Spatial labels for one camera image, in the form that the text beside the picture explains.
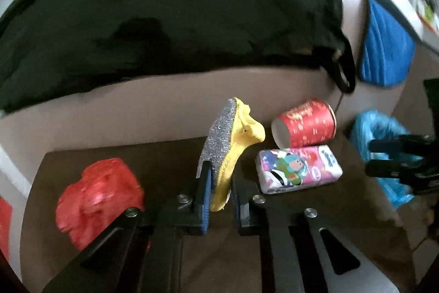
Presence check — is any silver yellow scouring sponge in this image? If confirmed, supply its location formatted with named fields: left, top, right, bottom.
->
left=196, top=97, right=266, bottom=212

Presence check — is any blue lined trash bin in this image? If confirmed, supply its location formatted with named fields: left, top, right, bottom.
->
left=349, top=109, right=421, bottom=210

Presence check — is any red plastic bag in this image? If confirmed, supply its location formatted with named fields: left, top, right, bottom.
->
left=55, top=158, right=144, bottom=251

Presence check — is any cartoon tissue pack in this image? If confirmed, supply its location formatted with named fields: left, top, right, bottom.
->
left=256, top=145, right=343, bottom=195

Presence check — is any red paper cup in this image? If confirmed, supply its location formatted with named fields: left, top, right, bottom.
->
left=271, top=99, right=337, bottom=149

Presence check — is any blue cloth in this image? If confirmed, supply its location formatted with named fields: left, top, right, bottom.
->
left=359, top=0, right=415, bottom=88

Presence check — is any black bag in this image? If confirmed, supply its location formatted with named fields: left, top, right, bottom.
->
left=1, top=0, right=356, bottom=113

